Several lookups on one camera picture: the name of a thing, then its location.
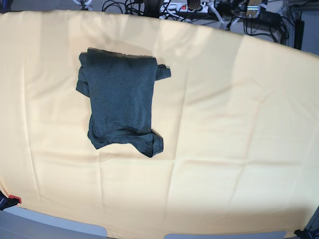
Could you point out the dark green long-sleeve shirt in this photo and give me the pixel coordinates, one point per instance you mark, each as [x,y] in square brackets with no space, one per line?
[120,88]

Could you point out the black clamp right corner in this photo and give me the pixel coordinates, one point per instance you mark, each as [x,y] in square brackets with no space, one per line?
[311,231]

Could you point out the yellow table cloth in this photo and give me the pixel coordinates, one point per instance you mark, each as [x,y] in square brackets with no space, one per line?
[239,118]

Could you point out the black upright post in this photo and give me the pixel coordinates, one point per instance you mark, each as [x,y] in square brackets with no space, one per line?
[299,32]

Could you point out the black power adapter box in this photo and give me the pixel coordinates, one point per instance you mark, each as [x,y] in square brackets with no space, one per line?
[270,19]

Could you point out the red and black clamp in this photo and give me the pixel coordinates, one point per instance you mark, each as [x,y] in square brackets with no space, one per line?
[7,202]

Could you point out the white power strip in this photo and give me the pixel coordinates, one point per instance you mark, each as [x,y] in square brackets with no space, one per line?
[179,7]

